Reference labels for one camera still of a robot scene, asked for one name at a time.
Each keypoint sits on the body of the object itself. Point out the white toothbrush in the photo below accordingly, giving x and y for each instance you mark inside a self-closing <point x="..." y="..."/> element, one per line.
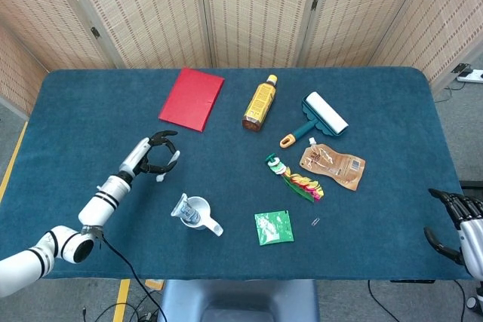
<point x="160" y="178"/>

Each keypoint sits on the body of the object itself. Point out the blue white toothpaste tube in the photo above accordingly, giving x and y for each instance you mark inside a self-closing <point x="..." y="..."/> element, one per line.
<point x="185" y="209"/>

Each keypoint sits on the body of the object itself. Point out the green foil sachet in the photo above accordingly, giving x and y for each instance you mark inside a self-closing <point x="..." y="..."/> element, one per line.
<point x="273" y="227"/>

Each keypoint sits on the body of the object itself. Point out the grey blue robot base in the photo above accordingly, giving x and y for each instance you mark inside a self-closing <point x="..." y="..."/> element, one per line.
<point x="234" y="295"/>

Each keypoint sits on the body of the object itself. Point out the red notebook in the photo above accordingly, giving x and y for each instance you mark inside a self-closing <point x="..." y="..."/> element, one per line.
<point x="190" y="101"/>

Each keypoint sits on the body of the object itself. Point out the brown spout pouch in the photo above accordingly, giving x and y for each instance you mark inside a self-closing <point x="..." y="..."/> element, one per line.
<point x="336" y="165"/>

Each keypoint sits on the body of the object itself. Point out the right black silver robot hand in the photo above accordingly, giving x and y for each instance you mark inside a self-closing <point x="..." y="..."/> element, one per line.
<point x="471" y="239"/>

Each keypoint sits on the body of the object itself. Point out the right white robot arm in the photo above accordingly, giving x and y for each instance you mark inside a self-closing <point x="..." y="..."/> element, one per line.
<point x="476" y="295"/>

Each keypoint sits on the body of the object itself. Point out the colourful feather shuttlecock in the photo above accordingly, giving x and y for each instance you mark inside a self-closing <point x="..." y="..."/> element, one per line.
<point x="298" y="182"/>

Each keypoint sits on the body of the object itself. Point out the metal paper clip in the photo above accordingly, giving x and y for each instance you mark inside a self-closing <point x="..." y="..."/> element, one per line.
<point x="315" y="221"/>

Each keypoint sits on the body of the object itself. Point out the white power strip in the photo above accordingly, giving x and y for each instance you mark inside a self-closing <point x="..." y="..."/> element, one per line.
<point x="473" y="76"/>

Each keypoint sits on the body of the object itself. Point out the woven bamboo folding screen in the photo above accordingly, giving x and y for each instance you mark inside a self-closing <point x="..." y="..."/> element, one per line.
<point x="256" y="13"/>

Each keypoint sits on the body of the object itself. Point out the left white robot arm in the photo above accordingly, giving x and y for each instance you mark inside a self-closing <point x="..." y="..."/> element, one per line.
<point x="98" y="205"/>

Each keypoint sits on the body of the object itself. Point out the dark teal tablecloth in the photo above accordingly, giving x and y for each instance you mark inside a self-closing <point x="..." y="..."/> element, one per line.
<point x="94" y="111"/>

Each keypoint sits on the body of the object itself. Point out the yellow label drink bottle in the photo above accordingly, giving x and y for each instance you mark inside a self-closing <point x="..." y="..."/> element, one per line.
<point x="259" y="105"/>

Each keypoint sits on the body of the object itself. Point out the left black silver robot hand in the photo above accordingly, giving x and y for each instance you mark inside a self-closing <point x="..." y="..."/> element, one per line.
<point x="136" y="156"/>

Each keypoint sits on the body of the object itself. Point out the teal lint roller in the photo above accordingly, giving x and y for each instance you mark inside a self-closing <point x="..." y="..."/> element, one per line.
<point x="326" y="112"/>

